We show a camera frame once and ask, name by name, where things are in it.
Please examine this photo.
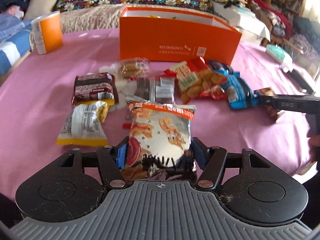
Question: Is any quilted beige sofa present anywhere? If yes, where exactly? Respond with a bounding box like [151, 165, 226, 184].
[60, 3, 216, 34]

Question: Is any small clear cookie packet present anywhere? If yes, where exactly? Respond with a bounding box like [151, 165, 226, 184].
[117, 57, 150, 79]

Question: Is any silver orange chip bag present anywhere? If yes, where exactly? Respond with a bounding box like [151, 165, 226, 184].
[121, 94, 196, 181]

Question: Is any yellow white snack packet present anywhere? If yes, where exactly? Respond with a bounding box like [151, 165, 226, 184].
[56, 100, 109, 147]

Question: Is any red blanket on chair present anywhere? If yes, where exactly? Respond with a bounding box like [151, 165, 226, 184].
[248, 0, 293, 38]

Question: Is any teal tissue pack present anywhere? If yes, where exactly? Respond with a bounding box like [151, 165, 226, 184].
[266, 44, 293, 65]

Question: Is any blue snack packet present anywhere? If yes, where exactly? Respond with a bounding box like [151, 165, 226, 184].
[209, 60, 234, 74]

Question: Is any orange cardboard box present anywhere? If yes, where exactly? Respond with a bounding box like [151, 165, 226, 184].
[119, 7, 242, 64]

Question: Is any black phone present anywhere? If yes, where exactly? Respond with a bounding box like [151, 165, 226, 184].
[285, 69, 315, 94]

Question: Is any dark navy snack packet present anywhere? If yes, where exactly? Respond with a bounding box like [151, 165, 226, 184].
[135, 77, 175, 104]

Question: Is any person's left hand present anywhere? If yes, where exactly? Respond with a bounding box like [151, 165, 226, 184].
[307, 131, 320, 162]

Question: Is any red biscuit bag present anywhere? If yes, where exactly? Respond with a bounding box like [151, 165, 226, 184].
[164, 57, 227, 104]

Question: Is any white bag on sofa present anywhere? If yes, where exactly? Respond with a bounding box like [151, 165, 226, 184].
[211, 1, 271, 44]

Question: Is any blue striped bedding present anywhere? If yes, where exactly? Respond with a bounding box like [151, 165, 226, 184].
[1, 13, 32, 76]

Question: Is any beige pillow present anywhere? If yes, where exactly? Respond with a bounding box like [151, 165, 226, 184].
[23, 0, 57, 20]

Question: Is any blue wafer bar packet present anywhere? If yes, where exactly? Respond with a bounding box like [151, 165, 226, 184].
[215, 70, 259, 110]

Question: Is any orange white canister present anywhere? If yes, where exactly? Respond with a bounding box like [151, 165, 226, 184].
[31, 11, 63, 55]

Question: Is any pink tablecloth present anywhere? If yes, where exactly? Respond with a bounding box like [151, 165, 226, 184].
[1, 28, 310, 199]

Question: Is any dark brown snack packet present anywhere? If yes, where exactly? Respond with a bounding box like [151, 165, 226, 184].
[72, 72, 119, 106]

